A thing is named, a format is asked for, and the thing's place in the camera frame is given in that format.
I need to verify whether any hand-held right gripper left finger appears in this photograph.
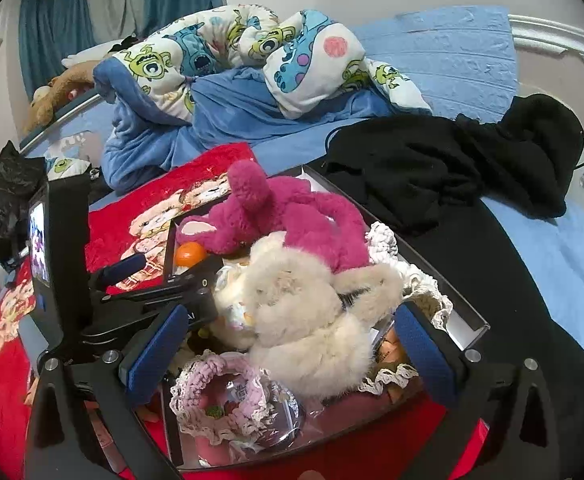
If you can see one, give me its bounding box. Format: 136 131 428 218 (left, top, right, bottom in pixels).
24 304 193 480

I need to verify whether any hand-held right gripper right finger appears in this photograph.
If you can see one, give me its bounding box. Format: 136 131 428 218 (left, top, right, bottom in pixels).
394 302 563 480

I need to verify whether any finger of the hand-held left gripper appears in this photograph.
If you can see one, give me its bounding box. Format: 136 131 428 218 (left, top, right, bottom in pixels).
100 266 225 332
89 252 149 292

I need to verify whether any orange patterned snack packet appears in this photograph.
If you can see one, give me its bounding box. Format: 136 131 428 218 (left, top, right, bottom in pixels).
374 332 407 366

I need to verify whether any orange tangerine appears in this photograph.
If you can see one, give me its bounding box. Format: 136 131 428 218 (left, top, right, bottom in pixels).
174 242 207 268

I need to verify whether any black shallow box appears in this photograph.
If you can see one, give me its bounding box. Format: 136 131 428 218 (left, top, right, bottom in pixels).
132 162 490 471

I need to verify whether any beige fluffy plush toy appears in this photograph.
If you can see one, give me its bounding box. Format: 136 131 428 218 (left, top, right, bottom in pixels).
212 232 405 401

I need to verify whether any white knitted scrunchie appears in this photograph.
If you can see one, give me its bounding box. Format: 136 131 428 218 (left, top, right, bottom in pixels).
364 221 400 266

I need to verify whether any magenta plush rabbit toy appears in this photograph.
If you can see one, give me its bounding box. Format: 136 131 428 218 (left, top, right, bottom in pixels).
176 160 373 271

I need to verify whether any small white printed toy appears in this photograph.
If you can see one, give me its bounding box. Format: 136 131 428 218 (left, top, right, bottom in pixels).
214 265 259 351

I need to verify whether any cream knitted scrunchie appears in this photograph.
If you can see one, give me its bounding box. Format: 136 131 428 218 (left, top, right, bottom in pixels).
397 260 455 333

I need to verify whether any pink knitted scrunchie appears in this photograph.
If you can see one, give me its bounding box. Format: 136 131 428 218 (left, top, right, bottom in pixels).
169 350 285 446

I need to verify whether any black plastic bag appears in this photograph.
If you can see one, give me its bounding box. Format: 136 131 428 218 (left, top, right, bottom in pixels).
0 141 48 263

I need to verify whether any small cartoon printed pillow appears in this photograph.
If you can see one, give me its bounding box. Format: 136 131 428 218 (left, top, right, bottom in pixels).
46 156 92 181

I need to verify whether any black smooth cloth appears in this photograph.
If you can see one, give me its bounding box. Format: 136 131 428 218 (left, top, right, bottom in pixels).
317 195 584 480

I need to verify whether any peeling blue bed panel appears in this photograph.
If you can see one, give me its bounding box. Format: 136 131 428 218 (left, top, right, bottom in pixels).
22 105 117 171

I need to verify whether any red bear printed blanket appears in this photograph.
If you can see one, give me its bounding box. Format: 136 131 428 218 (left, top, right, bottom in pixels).
0 142 490 480

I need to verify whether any brown teddy bear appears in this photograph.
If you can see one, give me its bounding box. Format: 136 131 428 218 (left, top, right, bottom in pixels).
24 60 102 133

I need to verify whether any black fleece hoodie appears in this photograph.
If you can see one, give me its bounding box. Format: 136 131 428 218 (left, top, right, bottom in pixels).
322 94 584 233

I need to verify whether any white plush toy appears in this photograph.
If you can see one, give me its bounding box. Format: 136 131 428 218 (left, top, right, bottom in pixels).
62 40 137 68

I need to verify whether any blue cartoon printed duvet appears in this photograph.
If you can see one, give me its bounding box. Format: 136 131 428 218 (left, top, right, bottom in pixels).
93 4 433 193

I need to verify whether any grey curtain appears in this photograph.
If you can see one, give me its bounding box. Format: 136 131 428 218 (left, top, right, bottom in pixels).
84 0 147 56

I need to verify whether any blue textured headboard panel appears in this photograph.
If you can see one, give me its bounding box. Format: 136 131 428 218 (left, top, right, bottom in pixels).
347 5 519 108

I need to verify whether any silver bed rail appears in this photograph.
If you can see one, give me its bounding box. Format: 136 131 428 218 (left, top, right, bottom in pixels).
19 91 100 153

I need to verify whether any white bed frame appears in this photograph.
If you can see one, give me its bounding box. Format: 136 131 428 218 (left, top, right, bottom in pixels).
507 14 584 111

